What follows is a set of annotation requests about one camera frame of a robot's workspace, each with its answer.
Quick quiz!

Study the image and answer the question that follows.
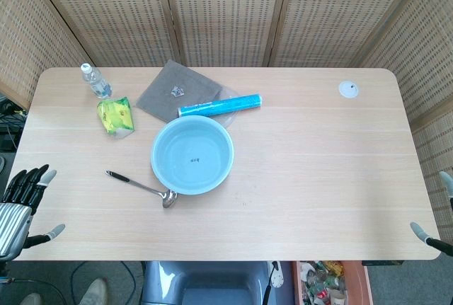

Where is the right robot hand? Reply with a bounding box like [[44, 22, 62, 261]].
[[410, 171, 453, 257]]

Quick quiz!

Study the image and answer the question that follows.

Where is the white shoe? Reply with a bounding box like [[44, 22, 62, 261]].
[[19, 292, 42, 305], [79, 277, 109, 305]]

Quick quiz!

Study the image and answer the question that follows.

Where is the blue cling film roll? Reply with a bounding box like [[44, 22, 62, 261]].
[[177, 93, 263, 118]]

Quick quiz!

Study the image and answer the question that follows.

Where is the white round cable grommet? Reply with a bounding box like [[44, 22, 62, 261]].
[[338, 80, 360, 100]]

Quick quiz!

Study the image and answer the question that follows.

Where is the woven bamboo folding screen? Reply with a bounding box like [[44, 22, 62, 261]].
[[0, 0, 453, 235]]

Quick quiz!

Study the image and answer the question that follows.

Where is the grey plastic bin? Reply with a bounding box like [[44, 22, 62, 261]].
[[141, 260, 288, 305]]

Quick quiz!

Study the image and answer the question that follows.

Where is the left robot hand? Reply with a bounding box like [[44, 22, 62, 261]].
[[0, 163, 67, 262]]

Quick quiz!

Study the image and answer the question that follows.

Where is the white tool with black handle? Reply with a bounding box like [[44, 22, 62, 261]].
[[262, 260, 285, 305]]

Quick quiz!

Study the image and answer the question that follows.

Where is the black floor cable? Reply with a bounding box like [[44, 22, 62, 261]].
[[70, 260, 147, 305]]

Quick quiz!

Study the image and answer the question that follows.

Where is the clear plastic water bottle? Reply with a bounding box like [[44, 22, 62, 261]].
[[80, 63, 113, 100]]

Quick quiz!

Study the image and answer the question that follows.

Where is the grey cloth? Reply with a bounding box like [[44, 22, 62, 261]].
[[135, 59, 224, 124]]

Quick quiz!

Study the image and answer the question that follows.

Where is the metal ladle black handle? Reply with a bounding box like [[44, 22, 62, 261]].
[[105, 170, 178, 209]]

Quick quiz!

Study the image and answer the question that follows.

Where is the light blue plastic basin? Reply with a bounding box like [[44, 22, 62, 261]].
[[150, 115, 235, 196]]

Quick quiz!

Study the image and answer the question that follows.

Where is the yellow green snack bag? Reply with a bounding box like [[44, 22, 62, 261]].
[[96, 96, 136, 139]]

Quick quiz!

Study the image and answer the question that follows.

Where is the orange box of trash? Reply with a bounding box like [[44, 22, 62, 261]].
[[292, 260, 373, 305]]

